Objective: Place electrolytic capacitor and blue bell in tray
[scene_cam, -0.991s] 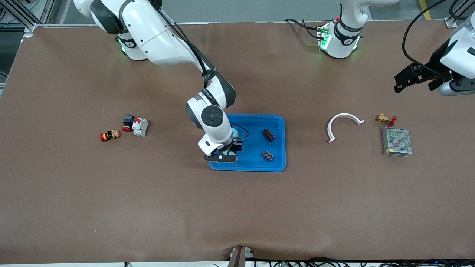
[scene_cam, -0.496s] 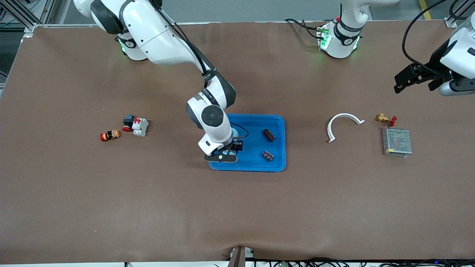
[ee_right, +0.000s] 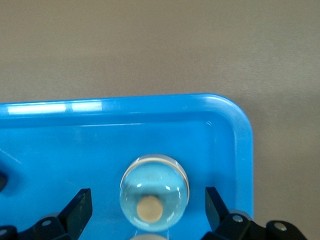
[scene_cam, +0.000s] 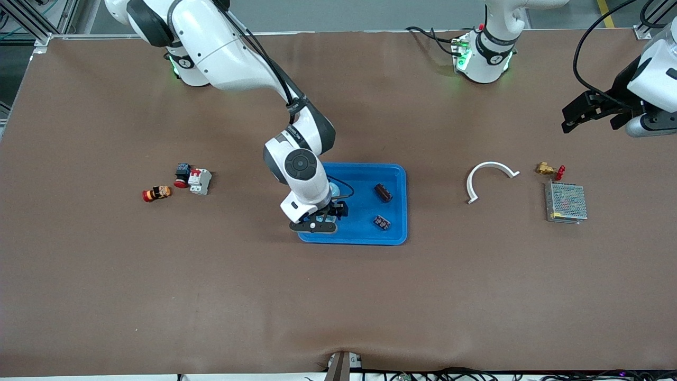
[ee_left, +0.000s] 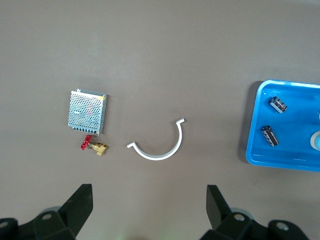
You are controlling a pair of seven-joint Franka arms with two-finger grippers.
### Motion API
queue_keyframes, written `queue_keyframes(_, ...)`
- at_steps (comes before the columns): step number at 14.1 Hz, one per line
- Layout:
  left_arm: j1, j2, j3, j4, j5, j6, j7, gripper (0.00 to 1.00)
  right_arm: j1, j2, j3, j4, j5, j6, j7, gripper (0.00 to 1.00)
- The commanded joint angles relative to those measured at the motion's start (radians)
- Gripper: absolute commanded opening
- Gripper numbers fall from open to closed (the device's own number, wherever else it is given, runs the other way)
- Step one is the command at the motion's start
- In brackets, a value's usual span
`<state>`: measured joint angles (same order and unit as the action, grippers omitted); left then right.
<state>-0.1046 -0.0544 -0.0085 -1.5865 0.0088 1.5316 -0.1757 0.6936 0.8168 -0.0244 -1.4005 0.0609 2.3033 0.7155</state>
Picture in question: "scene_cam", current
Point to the dark brown electrolytic capacitor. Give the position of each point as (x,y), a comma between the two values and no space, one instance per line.
(383,193)
(382,223)

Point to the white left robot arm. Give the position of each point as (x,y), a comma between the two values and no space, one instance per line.
(484,53)

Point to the metal mesh power supply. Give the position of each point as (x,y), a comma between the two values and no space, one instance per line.
(566,202)

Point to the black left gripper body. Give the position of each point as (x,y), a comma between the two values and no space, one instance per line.
(624,84)

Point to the blue plastic tray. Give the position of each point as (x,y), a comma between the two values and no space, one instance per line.
(365,209)

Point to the red orange emergency stop button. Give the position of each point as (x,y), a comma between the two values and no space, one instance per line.
(156,193)

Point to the white red circuit breaker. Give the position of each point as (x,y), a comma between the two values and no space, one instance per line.
(200,181)

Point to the white curved plastic clip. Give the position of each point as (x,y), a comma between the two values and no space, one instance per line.
(492,164)

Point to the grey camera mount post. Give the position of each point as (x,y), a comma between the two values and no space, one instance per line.
(344,365)

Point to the blue bell with cream base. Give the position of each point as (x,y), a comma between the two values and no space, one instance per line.
(323,216)
(335,189)

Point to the aluminium frame profile with bracket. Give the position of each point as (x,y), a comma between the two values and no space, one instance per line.
(41,41)
(641,33)

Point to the red mushroom push button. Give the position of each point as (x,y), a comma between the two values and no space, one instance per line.
(182,173)

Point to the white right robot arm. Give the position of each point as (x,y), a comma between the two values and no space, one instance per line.
(222,47)

